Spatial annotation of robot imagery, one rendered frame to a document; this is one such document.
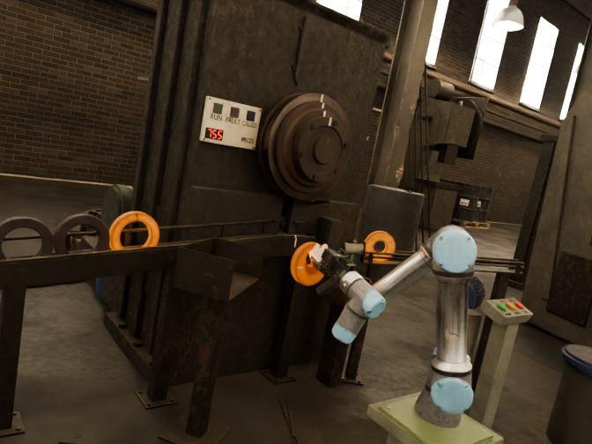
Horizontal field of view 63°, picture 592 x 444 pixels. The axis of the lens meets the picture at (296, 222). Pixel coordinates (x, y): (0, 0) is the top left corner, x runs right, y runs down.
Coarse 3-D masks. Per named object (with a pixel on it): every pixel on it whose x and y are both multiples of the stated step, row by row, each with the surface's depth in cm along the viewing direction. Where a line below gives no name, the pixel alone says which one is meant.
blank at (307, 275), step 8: (304, 248) 167; (312, 248) 169; (296, 256) 167; (304, 256) 167; (296, 264) 166; (304, 264) 168; (312, 264) 173; (296, 272) 167; (304, 272) 169; (312, 272) 171; (320, 272) 174; (296, 280) 170; (304, 280) 170; (312, 280) 172
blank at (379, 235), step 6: (372, 234) 237; (378, 234) 237; (384, 234) 237; (366, 240) 237; (372, 240) 237; (378, 240) 238; (384, 240) 238; (390, 240) 238; (366, 246) 238; (372, 246) 238; (390, 246) 238; (384, 252) 239; (390, 252) 239
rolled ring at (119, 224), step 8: (120, 216) 175; (128, 216) 174; (136, 216) 176; (144, 216) 178; (112, 224) 174; (120, 224) 173; (152, 224) 181; (112, 232) 172; (120, 232) 174; (152, 232) 182; (112, 240) 172; (152, 240) 182; (112, 248) 175; (120, 248) 175
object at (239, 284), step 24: (216, 240) 183; (192, 264) 157; (216, 264) 155; (240, 264) 181; (192, 288) 158; (216, 288) 155; (240, 288) 167; (216, 312) 170; (216, 336) 171; (216, 360) 175; (192, 408) 177; (168, 432) 177; (192, 432) 177; (216, 432) 183
